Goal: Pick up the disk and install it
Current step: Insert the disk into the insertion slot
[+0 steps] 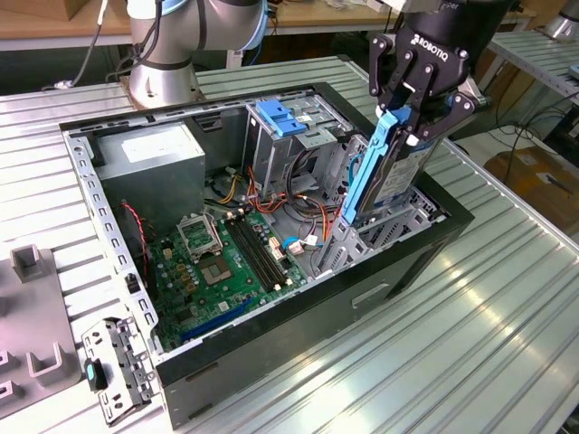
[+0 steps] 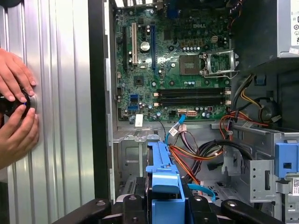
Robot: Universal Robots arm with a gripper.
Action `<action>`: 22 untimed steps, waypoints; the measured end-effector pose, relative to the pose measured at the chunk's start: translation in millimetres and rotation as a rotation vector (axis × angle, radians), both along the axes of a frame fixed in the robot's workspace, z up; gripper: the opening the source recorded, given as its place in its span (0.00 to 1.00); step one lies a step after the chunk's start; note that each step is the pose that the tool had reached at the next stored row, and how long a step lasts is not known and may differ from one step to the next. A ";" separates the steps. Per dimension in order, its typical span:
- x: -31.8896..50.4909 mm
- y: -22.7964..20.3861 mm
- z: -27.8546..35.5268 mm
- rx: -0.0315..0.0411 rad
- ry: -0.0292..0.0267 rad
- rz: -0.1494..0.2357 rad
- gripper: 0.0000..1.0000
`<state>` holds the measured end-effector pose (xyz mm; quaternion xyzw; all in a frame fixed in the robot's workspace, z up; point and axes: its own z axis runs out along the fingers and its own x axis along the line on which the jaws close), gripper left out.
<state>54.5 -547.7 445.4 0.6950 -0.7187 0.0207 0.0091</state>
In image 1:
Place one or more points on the metal slot retainer bracket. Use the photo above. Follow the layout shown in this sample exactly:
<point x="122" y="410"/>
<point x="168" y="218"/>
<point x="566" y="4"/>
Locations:
<point x="122" y="357"/>

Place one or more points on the hard disk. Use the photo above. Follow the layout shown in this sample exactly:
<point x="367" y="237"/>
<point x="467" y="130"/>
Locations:
<point x="398" y="176"/>

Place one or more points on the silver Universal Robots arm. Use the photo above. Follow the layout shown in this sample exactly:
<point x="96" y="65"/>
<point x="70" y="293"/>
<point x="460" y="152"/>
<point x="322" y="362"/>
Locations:
<point x="158" y="77"/>

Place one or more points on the black RAM slot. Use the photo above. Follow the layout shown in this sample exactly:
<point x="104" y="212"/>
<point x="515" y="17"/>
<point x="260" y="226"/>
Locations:
<point x="262" y="253"/>
<point x="268" y="253"/>
<point x="255" y="253"/>
<point x="248" y="253"/>

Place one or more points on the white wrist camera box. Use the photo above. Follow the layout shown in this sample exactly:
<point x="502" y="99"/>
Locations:
<point x="398" y="3"/>

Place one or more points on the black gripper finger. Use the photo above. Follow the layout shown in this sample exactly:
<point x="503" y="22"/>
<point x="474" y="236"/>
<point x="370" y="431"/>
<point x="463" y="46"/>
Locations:
<point x="452" y="113"/>
<point x="379" y="68"/>

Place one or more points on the metal disk bay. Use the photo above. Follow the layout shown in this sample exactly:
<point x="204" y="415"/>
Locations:
<point x="348" y="244"/>

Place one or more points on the CPU socket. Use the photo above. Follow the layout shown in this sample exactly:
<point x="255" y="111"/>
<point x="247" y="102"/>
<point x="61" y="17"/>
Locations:
<point x="217" y="272"/>

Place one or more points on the wooden desk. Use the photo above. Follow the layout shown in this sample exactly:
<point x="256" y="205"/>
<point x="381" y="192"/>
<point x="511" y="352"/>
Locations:
<point x="316" y="16"/>

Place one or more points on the metal slat side table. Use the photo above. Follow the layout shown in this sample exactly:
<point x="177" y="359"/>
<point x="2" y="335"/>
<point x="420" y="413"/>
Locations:
<point x="543" y="59"/>

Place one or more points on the blue drive cage latch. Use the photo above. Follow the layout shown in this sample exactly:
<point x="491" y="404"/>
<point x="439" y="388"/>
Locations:
<point x="280" y="119"/>

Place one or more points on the blue expansion slot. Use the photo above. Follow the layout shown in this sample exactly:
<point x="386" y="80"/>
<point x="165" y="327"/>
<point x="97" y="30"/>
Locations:
<point x="217" y="319"/>

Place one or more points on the brown cardboard box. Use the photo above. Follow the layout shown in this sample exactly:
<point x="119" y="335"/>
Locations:
<point x="534" y="181"/>

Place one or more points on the metal optical drive cage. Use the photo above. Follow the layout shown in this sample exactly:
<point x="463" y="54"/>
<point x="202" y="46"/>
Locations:
<point x="267" y="153"/>

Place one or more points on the green motherboard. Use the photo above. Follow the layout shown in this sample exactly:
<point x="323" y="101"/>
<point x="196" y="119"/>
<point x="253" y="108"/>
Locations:
<point x="212" y="298"/>

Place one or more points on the grey power supply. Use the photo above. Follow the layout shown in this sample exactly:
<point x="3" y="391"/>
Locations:
<point x="149" y="190"/>

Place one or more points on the grey parts rack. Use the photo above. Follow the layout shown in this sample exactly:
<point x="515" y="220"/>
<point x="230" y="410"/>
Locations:
<point x="31" y="307"/>

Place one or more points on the black PC case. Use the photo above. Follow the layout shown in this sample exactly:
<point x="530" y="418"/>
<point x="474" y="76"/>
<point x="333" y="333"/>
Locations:
<point x="271" y="343"/>

